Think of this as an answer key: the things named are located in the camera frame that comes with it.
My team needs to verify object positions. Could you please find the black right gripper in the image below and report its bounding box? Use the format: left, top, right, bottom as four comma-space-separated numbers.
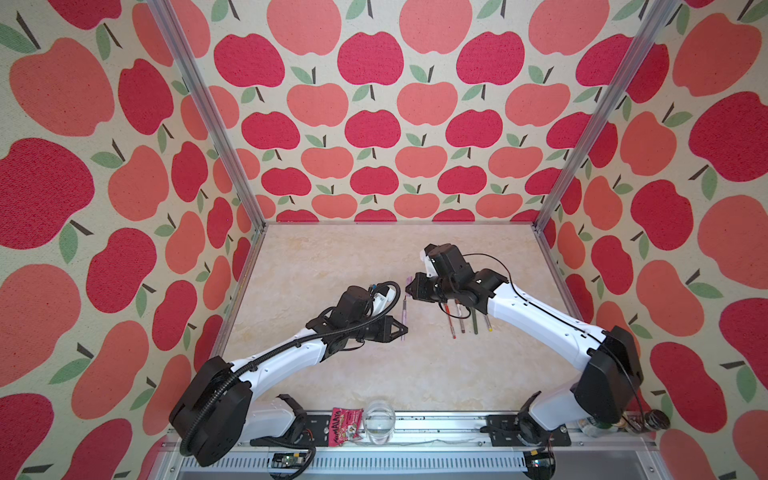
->
402, 270, 456, 304

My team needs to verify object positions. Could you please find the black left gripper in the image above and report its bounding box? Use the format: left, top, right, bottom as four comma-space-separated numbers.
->
346, 314, 409, 344

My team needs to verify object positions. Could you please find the pink pen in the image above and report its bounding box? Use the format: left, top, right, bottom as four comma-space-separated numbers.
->
400, 294, 408, 341

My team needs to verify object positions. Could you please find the red pen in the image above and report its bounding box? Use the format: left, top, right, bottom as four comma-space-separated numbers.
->
441, 303, 457, 340

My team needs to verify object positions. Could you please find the green pen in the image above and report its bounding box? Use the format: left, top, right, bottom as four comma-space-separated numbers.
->
470, 308, 479, 335

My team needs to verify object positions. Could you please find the white silver pen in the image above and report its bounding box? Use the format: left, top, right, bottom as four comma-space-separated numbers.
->
455, 302, 466, 334

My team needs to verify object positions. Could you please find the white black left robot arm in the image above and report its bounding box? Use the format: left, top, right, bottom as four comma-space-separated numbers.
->
169, 281, 408, 467

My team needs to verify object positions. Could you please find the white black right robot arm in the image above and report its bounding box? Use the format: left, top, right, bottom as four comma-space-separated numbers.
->
406, 243, 644, 445

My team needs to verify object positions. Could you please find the clear glass bowl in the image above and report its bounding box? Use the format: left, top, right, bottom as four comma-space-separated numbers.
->
363, 400, 397, 445

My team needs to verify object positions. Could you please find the pink snack packet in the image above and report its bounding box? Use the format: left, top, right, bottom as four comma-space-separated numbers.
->
328, 408, 363, 447

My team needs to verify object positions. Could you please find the green drink can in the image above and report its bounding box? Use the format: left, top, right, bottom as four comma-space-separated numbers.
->
578, 417, 617, 438

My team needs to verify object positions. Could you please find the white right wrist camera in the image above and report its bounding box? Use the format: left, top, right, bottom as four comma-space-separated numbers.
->
420, 244, 438, 278

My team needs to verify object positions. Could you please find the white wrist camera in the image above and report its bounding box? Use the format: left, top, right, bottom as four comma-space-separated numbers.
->
371, 282, 399, 316
420, 244, 438, 278

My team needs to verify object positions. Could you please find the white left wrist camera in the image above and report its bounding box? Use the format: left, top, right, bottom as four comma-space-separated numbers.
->
371, 282, 399, 316

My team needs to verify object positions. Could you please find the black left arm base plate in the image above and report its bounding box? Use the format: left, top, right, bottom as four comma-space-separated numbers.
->
276, 414, 331, 447

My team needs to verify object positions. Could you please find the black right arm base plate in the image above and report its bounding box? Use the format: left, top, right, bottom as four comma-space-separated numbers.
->
480, 414, 572, 447

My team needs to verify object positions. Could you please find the aluminium left rear frame post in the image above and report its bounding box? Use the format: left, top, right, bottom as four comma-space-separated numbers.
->
148, 0, 267, 234

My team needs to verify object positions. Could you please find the aluminium frame post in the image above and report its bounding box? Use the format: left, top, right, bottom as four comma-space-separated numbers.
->
533, 0, 682, 234
148, 0, 267, 234

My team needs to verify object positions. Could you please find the aluminium right rear frame post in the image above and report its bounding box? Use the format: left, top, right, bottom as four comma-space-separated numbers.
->
533, 0, 682, 234

